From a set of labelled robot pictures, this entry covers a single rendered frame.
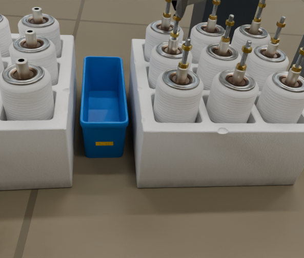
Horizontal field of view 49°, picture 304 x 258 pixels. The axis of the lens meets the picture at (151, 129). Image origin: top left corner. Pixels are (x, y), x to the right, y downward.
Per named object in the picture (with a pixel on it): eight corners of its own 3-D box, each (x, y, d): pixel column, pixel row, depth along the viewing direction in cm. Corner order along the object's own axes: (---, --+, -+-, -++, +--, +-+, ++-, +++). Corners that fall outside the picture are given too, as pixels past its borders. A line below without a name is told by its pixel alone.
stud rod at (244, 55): (238, 77, 67) (249, 42, 62) (235, 74, 67) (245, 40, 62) (242, 75, 67) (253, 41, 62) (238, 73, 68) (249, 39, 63)
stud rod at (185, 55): (179, 74, 65) (185, 39, 60) (179, 71, 66) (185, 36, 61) (184, 74, 65) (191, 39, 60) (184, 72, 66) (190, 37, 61)
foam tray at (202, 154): (128, 90, 105) (131, 38, 93) (245, 92, 111) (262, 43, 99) (137, 188, 76) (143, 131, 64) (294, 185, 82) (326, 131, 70)
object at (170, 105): (147, 156, 75) (156, 90, 63) (149, 128, 82) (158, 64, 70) (189, 160, 75) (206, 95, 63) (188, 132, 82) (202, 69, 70)
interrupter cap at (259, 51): (254, 60, 76) (255, 58, 76) (252, 45, 82) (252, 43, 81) (287, 65, 76) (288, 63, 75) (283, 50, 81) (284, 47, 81)
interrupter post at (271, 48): (264, 57, 78) (269, 44, 76) (263, 52, 80) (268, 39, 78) (275, 58, 78) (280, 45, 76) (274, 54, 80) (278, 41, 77)
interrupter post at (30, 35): (26, 42, 72) (24, 28, 70) (38, 43, 72) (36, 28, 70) (25, 48, 70) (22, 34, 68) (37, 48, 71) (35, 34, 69)
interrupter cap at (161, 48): (159, 41, 79) (160, 38, 78) (190, 47, 78) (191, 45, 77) (152, 56, 73) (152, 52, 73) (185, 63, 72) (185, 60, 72)
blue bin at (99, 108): (85, 89, 103) (83, 55, 95) (120, 90, 105) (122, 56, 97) (81, 160, 81) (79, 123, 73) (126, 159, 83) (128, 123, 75)
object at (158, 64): (149, 98, 91) (157, 37, 79) (183, 106, 90) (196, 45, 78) (140, 119, 84) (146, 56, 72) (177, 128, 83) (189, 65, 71)
